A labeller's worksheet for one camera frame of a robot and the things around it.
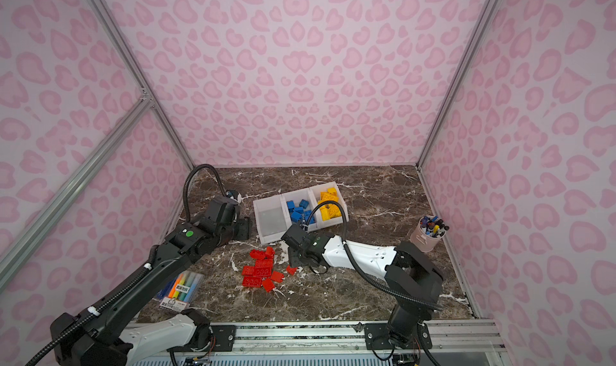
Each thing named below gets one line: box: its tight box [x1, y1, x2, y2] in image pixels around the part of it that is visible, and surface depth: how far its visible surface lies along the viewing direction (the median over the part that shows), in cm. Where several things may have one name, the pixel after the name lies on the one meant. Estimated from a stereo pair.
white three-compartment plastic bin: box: [252, 181, 350, 245], surface depth 103 cm
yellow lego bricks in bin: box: [317, 187, 342, 222], surface depth 103 cm
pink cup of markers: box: [410, 215, 450, 253], surface depth 86 cm
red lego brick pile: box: [241, 246, 298, 293], surface depth 87 cm
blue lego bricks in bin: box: [286, 199, 316, 224], surface depth 103 cm
